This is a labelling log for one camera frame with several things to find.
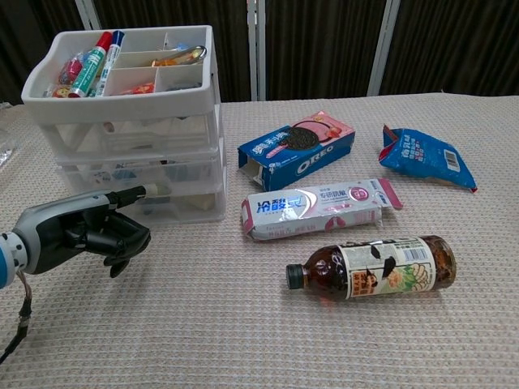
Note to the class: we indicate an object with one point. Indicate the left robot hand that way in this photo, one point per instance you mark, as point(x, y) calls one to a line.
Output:
point(52, 235)

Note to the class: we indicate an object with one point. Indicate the clear plastic drawer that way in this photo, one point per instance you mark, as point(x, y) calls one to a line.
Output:
point(190, 206)
point(162, 131)
point(186, 172)

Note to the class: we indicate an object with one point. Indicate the white plastic drawer organizer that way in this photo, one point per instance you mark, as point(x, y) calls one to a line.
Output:
point(121, 101)

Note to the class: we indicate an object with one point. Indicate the small blue binder clip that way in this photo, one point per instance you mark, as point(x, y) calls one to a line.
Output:
point(123, 175)

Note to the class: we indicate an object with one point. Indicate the white die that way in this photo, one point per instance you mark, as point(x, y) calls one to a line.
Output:
point(101, 177)

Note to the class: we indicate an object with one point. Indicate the yellow red candy wrapper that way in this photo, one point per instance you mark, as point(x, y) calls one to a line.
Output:
point(58, 91)

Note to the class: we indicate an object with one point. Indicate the pink red candy wrapper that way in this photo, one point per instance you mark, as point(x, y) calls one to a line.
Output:
point(71, 69)

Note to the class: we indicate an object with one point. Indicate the red snack packet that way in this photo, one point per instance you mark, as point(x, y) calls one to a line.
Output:
point(140, 88)

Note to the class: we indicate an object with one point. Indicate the green marker red cap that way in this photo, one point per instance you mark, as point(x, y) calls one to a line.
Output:
point(90, 65)

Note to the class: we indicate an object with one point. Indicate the beige woven tablecloth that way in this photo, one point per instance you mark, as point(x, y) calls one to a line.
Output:
point(202, 324)

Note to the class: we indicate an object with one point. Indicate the blue candy wrapper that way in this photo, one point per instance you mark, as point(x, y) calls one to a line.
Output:
point(83, 55)

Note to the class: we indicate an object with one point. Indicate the white marker blue cap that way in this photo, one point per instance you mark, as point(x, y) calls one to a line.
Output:
point(108, 61)

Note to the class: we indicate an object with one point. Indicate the small blue packet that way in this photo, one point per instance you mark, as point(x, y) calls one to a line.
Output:
point(178, 45)

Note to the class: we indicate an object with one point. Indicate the white pink toothpaste box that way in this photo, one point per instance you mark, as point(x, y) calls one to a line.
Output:
point(308, 206)

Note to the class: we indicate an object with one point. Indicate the blue Oreo cookie box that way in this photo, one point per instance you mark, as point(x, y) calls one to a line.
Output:
point(308, 158)

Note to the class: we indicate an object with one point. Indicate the dark folding screen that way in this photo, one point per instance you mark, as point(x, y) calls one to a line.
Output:
point(316, 40)

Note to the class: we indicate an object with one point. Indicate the brown tea bottle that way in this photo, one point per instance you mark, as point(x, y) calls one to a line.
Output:
point(385, 271)

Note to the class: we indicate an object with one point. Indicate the blue snack bag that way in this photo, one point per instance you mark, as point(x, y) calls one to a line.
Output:
point(425, 158)

